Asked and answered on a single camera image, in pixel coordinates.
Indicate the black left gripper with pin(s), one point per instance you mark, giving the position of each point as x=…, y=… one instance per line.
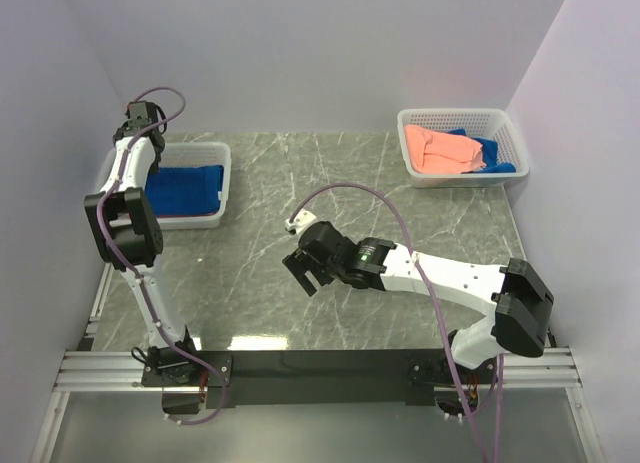
x=154, y=165

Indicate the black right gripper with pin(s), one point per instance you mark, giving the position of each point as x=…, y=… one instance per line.
x=301, y=262

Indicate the blue towel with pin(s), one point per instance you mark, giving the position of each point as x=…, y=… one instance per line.
x=185, y=190
x=473, y=155

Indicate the pink red towel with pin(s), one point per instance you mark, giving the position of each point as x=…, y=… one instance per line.
x=189, y=217

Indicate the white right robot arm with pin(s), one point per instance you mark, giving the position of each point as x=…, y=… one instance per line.
x=514, y=302

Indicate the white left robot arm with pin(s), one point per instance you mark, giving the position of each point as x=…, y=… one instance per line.
x=128, y=236

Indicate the white basket with towels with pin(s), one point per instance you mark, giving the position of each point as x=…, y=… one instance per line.
x=492, y=124

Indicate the empty white plastic basket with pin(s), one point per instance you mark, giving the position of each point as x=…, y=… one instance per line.
x=120, y=199

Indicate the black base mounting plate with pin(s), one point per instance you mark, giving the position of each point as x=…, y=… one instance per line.
x=276, y=377

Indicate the peach orange towel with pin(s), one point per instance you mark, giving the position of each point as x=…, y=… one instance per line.
x=426, y=149

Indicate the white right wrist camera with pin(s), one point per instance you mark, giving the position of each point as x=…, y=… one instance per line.
x=300, y=222

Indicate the aluminium rail frame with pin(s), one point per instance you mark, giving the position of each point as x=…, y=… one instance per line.
x=111, y=372

